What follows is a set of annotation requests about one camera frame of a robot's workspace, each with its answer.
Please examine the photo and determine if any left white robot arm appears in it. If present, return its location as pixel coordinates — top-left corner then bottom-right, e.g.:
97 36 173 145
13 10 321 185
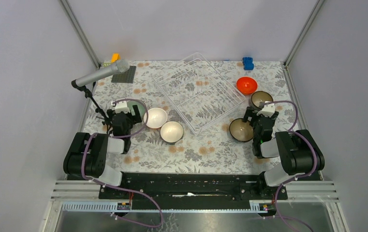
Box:
63 101 145 199

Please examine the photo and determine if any grey lego baseplate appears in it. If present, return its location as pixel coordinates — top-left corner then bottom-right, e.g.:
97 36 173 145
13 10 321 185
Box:
111 66 136 84

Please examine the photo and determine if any orange bowl white inside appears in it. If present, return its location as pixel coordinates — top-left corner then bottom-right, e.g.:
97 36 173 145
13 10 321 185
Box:
143 108 168 129

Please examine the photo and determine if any black bowl patterned rim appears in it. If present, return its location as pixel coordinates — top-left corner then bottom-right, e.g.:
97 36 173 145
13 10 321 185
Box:
250 91 273 108

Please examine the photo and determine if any dark blue floral bowl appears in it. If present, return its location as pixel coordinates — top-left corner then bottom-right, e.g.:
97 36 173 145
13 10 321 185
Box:
229 118 254 142

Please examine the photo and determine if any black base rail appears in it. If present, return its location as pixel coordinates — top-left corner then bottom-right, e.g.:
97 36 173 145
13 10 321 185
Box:
99 173 288 210

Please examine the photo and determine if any yellow toy brick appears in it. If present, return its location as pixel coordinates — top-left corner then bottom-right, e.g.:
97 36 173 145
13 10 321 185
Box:
111 53 120 63

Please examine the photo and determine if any white wire dish rack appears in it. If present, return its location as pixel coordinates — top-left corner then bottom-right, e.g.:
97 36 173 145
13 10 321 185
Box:
152 52 245 134

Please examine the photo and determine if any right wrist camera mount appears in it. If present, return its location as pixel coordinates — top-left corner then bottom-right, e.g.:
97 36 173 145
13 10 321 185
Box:
256 102 275 117

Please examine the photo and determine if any blue toy brick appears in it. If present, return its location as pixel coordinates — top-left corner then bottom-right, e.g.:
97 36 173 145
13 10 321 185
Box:
242 57 254 71

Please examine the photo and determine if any celadon green ceramic bowl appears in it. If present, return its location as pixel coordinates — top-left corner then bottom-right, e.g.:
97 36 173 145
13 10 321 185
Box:
139 105 147 121

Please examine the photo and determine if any teal square ceramic cup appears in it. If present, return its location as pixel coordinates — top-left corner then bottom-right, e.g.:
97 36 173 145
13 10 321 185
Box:
160 121 184 144

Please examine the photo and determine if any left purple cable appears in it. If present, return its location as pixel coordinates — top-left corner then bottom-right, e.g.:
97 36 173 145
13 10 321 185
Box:
80 98 164 229

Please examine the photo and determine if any silver microphone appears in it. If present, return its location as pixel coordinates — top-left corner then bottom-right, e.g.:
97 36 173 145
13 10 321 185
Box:
71 59 130 88

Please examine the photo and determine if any floral table mat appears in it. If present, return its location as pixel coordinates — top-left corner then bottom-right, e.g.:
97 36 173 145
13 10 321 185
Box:
93 60 295 174

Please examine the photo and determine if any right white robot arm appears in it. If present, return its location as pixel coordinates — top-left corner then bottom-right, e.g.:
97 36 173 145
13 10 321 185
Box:
242 106 325 199

